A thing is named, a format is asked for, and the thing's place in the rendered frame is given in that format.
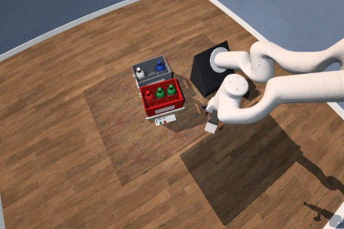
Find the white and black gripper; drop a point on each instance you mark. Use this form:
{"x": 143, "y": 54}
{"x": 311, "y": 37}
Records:
{"x": 208, "y": 107}

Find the grey plastic crate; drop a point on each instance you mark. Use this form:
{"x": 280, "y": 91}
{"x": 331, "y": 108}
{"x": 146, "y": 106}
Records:
{"x": 149, "y": 68}

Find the green bottle with light green label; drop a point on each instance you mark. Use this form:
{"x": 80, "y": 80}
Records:
{"x": 171, "y": 90}

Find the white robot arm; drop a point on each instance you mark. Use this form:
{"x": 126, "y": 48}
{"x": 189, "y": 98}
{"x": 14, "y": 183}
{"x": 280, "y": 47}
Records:
{"x": 259, "y": 65}

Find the red bottle with pink label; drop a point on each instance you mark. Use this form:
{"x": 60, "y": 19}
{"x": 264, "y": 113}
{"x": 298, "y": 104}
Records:
{"x": 149, "y": 96}

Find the red crate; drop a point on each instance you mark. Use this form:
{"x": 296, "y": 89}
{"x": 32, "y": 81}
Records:
{"x": 162, "y": 105}

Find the white paper pick list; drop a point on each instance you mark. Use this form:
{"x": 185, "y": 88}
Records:
{"x": 165, "y": 119}

